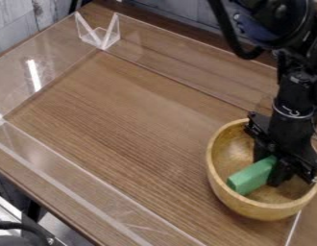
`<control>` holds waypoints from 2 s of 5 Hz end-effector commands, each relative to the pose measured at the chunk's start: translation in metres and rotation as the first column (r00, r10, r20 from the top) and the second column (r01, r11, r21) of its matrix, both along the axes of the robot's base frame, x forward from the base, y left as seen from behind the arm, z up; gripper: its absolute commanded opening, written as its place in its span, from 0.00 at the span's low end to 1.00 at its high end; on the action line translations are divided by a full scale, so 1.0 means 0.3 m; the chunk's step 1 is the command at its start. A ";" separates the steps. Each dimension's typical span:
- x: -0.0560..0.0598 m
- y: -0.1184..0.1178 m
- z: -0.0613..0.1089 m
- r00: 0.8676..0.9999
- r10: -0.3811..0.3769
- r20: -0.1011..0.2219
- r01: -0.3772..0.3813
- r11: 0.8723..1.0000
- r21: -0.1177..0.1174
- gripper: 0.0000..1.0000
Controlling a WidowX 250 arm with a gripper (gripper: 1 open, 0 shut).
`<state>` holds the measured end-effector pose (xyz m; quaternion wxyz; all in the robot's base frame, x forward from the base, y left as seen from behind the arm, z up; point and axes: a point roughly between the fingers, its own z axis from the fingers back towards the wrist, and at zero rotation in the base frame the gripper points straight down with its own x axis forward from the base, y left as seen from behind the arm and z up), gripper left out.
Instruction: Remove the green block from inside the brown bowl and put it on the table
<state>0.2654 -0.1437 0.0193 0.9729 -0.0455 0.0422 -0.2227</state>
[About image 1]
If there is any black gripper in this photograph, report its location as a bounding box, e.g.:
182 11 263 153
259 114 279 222
243 109 317 187

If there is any green rectangular block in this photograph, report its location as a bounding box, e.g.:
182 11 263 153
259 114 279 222
227 156 277 195

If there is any brown wooden bowl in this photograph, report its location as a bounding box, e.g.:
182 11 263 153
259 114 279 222
206 119 317 221

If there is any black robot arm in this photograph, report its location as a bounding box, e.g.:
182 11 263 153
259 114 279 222
234 0 317 186

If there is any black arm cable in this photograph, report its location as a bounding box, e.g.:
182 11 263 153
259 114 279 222
206 0 277 61

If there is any clear acrylic tray wall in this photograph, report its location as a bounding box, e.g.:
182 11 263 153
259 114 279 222
0 118 206 246

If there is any clear acrylic corner bracket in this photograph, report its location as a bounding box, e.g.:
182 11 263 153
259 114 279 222
75 12 120 51

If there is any black cable lower left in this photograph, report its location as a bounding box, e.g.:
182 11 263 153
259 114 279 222
0 220 55 246

